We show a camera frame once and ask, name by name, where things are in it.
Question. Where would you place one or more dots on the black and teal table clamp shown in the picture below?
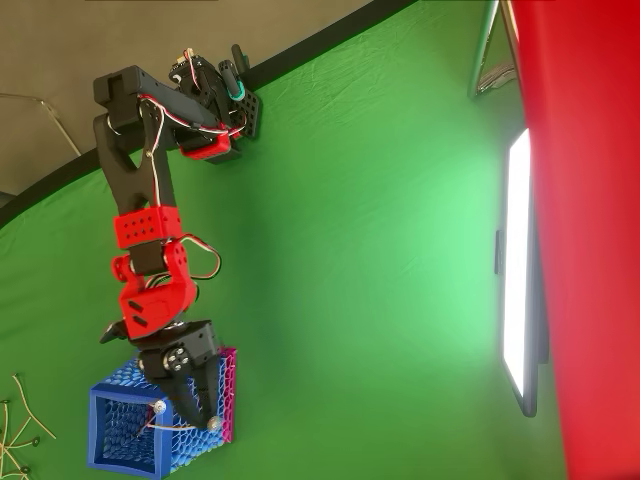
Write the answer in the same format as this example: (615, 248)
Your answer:
(231, 75)

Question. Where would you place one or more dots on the chrome tube stand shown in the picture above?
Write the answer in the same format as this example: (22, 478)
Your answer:
(482, 50)

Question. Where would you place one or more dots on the blue and magenta lattice basket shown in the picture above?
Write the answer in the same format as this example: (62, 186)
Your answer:
(165, 450)

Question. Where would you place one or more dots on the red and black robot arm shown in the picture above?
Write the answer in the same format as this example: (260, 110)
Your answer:
(145, 227)

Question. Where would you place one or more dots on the large red panel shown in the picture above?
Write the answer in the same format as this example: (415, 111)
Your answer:
(585, 225)

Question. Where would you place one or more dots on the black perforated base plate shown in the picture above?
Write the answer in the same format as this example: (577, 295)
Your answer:
(250, 112)

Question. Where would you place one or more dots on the green table cloth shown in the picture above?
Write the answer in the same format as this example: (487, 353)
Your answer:
(350, 250)

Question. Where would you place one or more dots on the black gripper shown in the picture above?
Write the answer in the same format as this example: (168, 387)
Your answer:
(196, 344)

